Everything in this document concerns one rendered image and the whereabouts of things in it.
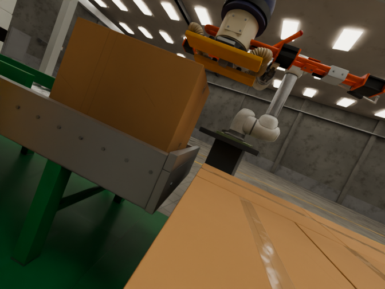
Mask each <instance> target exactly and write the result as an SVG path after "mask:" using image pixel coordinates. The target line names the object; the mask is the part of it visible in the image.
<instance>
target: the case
mask: <svg viewBox="0 0 385 289"><path fill-rule="evenodd" d="M209 93H210V91H209V86H208V83H207V78H206V72H205V68H204V65H203V64H200V63H197V62H195V61H193V60H189V59H187V58H185V57H182V56H179V55H177V54H174V53H171V52H169V51H166V50H164V49H161V48H158V47H156V46H153V45H151V44H148V43H146V42H143V41H140V40H137V39H135V38H133V37H130V36H127V35H125V34H122V33H119V32H117V31H114V30H112V29H109V28H106V27H104V26H101V25H99V24H96V23H94V22H91V21H88V20H86V19H83V18H80V17H77V21H76V23H75V26H74V28H73V31H72V34H71V37H70V40H69V42H68V46H67V48H66V51H65V54H64V56H63V59H62V62H61V65H60V68H59V70H58V73H57V76H56V79H55V81H54V84H53V87H52V90H51V92H50V95H49V98H51V99H53V100H56V101H58V102H60V103H62V104H64V105H66V106H68V107H70V108H73V109H75V110H77V111H79V112H82V113H84V114H86V115H88V116H90V117H92V118H94V119H96V120H99V121H101V122H103V123H105V124H107V125H109V126H111V127H113V128H116V129H118V130H120V131H122V132H124V133H126V134H128V135H130V136H133V137H135V138H137V139H139V140H142V141H143V142H146V143H148V144H149V145H152V146H154V147H156V148H158V149H161V150H163V151H165V152H167V153H170V152H172V151H176V150H181V149H185V148H186V146H187V144H188V141H189V139H190V136H191V134H192V132H193V130H194V127H195V125H196V123H197V121H198V118H199V116H200V114H201V112H202V109H203V107H204V104H205V102H206V100H207V98H208V95H209Z"/></svg>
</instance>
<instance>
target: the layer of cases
mask: <svg viewBox="0 0 385 289"><path fill-rule="evenodd" d="M123 289H385V246H383V245H381V244H379V243H377V242H375V241H373V240H370V239H368V238H366V237H364V236H362V235H360V234H357V233H355V232H353V231H351V230H349V229H347V228H345V227H342V226H340V225H338V224H335V223H334V222H332V221H329V220H327V219H325V218H323V217H320V216H318V215H316V214H314V213H312V212H310V211H308V210H305V209H303V208H301V207H299V206H297V205H295V204H293V203H290V202H288V201H286V200H283V199H282V198H280V197H277V196H275V195H273V194H271V193H268V192H266V191H264V190H262V189H260V188H258V187H256V186H253V185H251V184H249V183H247V182H245V181H243V180H241V179H238V178H236V177H234V176H232V175H230V174H228V173H225V172H223V171H221V170H219V169H216V168H214V167H212V166H210V165H208V164H206V163H203V165H202V167H201V168H200V169H199V171H198V172H197V174H196V176H195V177H194V179H193V180H192V182H191V183H190V185H189V187H188V188H187V190H186V191H185V193H184V195H183V196H182V198H181V199H180V201H179V202H178V204H177V205H176V207H175V209H174V210H173V211H172V213H171V214H170V216H169V218H168V219H167V221H166V222H165V224H164V225H163V227H162V229H161V230H160V232H159V233H158V235H157V236H156V238H155V240H154V241H153V242H152V244H151V246H150V247H149V249H148V250H147V252H146V254H145V255H144V256H143V258H142V260H141V261H140V263H139V264H138V266H137V267H136V269H135V270H134V272H133V274H132V275H131V277H130V278H129V280H128V282H127V283H126V284H125V286H124V288H123Z"/></svg>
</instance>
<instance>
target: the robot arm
mask: <svg viewBox="0 0 385 289"><path fill-rule="evenodd" d="M273 60H274V58H272V59H271V61H270V62H269V63H268V64H267V69H266V71H265V73H264V74H263V75H262V76H260V77H256V79H255V81H254V83H253V88H254V89H256V90H258V91H261V90H263V89H265V88H266V87H268V85H269V84H270V82H271V81H272V80H273V76H274V75H275V72H276V71H275V70H276V69H277V68H278V67H279V66H280V64H279V63H276V62H274V63H273V64H272V62H273ZM237 67H240V68H241V69H242V70H241V72H245V71H247V70H249V69H247V68H244V67H241V66H239V65H237V64H234V69H236V68H237ZM280 68H281V67H280ZM283 69H284V68H283ZM300 69H301V68H299V67H297V66H294V65H292V66H291V68H290V69H289V70H288V69H285V72H284V73H285V76H284V78H283V80H282V82H281V84H280V86H279V88H278V90H277V92H276V94H275V96H274V98H273V100H272V102H271V104H270V106H269V108H268V110H267V112H266V114H265V115H262V116H261V117H260V118H259V119H256V118H255V114H254V112H253V111H252V110H249V109H245V108H243V109H242V110H240V111H239V112H238V113H237V114H236V116H235V117H234V119H233V121H232V123H231V126H230V128H229V130H224V129H223V130H222V131H223V132H224V134H226V135H229V136H231V137H233V138H236V139H238V140H240V141H242V142H245V140H244V137H245V135H246V134H247V135H250V136H252V137H254V138H256V139H258V140H261V141H264V142H274V141H275V140H276V139H277V138H278V136H279V134H280V129H279V128H278V127H277V126H278V120H277V117H278V115H279V113H280V111H281V109H282V107H283V105H284V103H285V101H286V99H287V97H288V96H289V94H290V92H291V90H292V88H293V86H294V84H295V82H296V80H297V79H298V78H299V77H300V76H301V75H306V74H307V73H308V72H305V71H302V70H300Z"/></svg>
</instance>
